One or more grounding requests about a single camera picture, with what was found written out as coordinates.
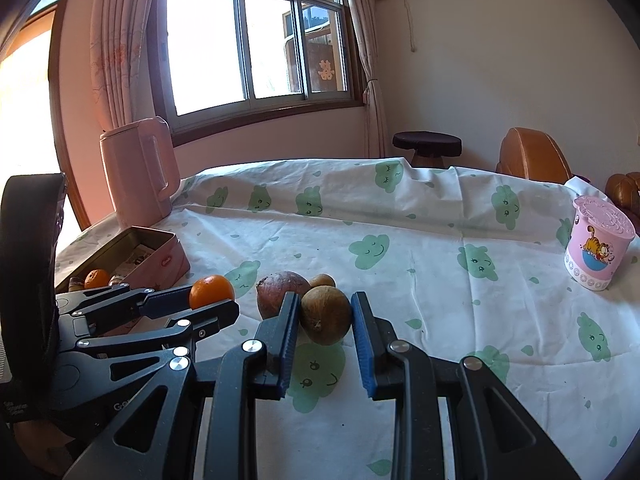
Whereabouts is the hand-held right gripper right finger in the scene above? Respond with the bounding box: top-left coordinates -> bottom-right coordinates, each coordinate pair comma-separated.
350,291 -> 583,480

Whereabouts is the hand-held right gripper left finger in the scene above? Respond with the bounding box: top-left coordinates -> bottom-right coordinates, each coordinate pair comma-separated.
75,291 -> 302,480

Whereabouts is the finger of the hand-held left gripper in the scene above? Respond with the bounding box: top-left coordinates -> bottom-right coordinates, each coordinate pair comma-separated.
75,301 -> 240,361
55,285 -> 195,334

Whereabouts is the small orange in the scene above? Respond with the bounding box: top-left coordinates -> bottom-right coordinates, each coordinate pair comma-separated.
189,274 -> 236,310

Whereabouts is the pink metal tin box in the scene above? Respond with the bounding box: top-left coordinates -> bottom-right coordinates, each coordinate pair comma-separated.
54,226 -> 191,336

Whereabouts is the large dark brown fruit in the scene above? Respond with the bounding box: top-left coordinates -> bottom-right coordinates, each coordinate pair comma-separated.
300,285 -> 353,347

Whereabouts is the purple passion fruit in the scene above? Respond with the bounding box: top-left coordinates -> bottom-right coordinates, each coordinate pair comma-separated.
256,271 -> 311,320

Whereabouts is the printed paper leaflet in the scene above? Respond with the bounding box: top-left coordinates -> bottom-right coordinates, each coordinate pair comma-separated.
110,245 -> 157,281

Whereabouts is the white cloud-print tablecloth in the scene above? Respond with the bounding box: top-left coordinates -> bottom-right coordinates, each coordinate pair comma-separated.
52,157 -> 640,480

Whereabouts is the pink electric kettle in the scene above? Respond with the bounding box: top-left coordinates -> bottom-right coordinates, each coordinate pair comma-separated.
99,116 -> 181,234

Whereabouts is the dark round stool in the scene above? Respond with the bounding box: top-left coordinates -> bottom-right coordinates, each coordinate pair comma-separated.
392,131 -> 462,169

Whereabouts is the pink floral curtain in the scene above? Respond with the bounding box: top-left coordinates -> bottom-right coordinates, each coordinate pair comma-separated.
90,0 -> 164,134

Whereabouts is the pink cartoon cup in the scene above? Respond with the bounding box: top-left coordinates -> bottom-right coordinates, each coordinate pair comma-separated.
564,195 -> 636,292

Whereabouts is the wooden framed window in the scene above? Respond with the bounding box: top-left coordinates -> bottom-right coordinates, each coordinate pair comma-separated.
150,0 -> 367,147

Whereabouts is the narrow pale curtain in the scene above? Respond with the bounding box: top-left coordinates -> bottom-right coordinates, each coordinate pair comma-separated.
340,0 -> 389,159

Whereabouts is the wooden door frame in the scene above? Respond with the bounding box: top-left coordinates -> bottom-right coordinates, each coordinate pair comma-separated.
47,0 -> 92,231

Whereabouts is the white wall pipe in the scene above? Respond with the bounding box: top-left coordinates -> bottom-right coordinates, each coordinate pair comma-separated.
405,0 -> 420,54

